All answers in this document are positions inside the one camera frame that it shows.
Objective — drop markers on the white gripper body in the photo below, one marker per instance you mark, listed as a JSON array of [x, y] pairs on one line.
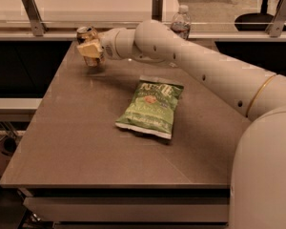
[[109, 44]]

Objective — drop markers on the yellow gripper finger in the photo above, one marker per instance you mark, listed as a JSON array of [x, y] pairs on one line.
[[90, 49]]

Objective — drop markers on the orange soda can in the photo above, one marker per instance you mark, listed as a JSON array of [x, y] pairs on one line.
[[85, 34]]

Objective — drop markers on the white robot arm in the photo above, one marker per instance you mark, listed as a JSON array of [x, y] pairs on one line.
[[258, 186]]

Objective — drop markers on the clear plastic water bottle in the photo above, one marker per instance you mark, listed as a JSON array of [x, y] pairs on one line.
[[181, 22]]

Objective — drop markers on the green chip bag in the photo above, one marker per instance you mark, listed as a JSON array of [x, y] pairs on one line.
[[152, 108]]

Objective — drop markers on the brown table with drawers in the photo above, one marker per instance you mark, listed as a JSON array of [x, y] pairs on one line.
[[75, 167]]

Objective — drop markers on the black office chair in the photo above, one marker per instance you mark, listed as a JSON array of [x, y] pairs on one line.
[[257, 21]]

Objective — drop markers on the middle metal railing bracket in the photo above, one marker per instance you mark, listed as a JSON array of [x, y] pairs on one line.
[[157, 10]]

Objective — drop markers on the metal railing bracket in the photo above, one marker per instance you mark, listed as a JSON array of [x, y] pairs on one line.
[[38, 28], [157, 10], [275, 27]]

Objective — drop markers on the left metal railing bracket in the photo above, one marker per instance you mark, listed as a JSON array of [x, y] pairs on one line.
[[38, 28]]

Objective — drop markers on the right metal railing bracket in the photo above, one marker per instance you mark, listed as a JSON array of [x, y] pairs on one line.
[[275, 27]]

